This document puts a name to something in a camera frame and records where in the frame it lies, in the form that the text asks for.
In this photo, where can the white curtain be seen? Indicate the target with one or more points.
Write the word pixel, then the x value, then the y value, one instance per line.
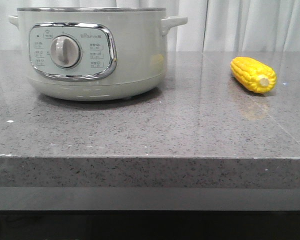
pixel 213 25

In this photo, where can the yellow corn cob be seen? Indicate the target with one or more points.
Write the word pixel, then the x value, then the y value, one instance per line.
pixel 254 75

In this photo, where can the pale green electric cooking pot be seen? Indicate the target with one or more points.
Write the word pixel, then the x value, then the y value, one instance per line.
pixel 94 53

